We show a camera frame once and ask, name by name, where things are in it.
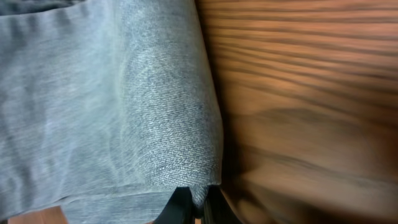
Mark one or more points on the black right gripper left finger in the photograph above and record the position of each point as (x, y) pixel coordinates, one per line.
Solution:
(179, 208)

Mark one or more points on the light blue denim jeans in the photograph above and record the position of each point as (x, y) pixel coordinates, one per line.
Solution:
(107, 106)

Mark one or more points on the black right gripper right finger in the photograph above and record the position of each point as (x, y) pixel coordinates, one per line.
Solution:
(216, 210)

